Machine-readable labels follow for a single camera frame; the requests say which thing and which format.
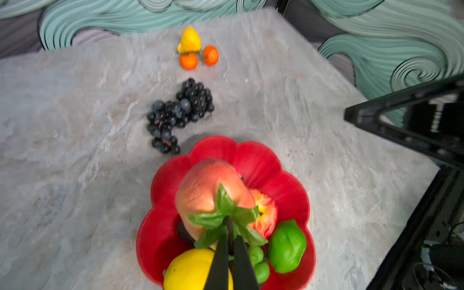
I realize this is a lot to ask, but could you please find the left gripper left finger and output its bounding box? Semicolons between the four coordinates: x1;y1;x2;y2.
204;234;229;290

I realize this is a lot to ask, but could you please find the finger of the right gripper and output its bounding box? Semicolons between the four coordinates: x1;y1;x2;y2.
344;74;464;169

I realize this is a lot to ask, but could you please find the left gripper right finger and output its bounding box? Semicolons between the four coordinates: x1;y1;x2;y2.
233;235;259;290

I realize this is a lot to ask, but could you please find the yellow lemon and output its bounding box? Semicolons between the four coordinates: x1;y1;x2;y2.
163;249;215;290

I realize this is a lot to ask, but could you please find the dark purple plum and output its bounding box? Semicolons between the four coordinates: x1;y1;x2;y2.
248;246;270;284

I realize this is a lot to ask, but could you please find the green lime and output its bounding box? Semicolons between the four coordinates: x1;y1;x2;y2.
267;219;307;274

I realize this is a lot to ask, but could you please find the red flower-shaped bowl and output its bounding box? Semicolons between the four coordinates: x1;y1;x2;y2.
136;136;316;290

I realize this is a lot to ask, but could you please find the red apple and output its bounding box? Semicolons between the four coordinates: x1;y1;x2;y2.
249;189;278;239

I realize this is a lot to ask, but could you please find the small yellow citrus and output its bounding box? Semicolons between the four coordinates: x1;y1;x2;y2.
177;27;202;54

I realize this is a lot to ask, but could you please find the dark avocado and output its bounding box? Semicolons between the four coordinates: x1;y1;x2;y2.
176;221;195;247

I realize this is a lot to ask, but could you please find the black grape bunch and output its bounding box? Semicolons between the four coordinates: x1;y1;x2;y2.
146;78;215;155

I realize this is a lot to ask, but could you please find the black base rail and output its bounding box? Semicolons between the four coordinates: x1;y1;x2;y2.
368;166;464;290

